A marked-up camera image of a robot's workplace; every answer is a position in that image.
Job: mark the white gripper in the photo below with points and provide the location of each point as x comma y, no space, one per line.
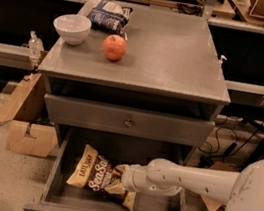
130,178

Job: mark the brown sea salt chip bag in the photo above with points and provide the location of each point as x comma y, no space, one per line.
94,172

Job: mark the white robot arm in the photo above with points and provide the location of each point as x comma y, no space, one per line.
238,191

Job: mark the open grey middle drawer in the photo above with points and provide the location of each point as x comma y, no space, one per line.
60,196

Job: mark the grey drawer cabinet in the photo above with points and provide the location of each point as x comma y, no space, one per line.
170,67

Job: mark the closed grey top drawer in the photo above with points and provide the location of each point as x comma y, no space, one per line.
133,122

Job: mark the blue chip bag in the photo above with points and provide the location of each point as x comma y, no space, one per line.
110,17

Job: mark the cardboard box on left floor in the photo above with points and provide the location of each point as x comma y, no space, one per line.
23,109

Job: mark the red apple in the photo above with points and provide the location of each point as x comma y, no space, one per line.
114,47

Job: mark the small white pump bottle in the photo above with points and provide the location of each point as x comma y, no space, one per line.
222,60

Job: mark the clear plastic bottle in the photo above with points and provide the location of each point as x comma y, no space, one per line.
35,45

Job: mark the white ceramic bowl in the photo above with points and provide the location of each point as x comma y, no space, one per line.
73,29

